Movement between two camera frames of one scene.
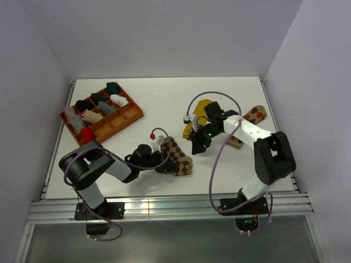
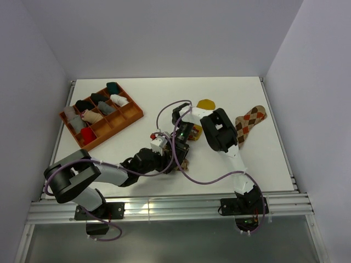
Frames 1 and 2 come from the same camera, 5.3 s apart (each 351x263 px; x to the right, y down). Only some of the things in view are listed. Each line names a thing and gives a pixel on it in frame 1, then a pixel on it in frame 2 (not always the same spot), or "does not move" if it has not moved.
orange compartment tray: [101, 115] does not move
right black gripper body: [208, 130] → [182, 137]
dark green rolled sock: [113, 88] does not move
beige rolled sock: [90, 116] does not move
